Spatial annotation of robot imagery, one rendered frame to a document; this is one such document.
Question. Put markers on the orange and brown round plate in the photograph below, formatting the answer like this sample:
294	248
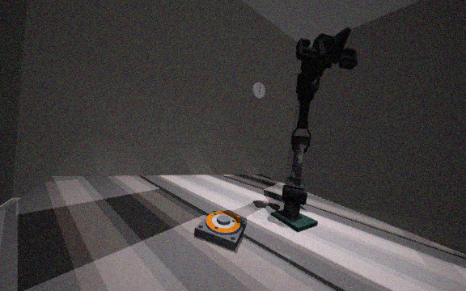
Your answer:
232	227

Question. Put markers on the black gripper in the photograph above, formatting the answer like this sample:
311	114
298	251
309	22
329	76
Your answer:
327	52

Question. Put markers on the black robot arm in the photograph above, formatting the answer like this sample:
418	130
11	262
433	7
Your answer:
293	193

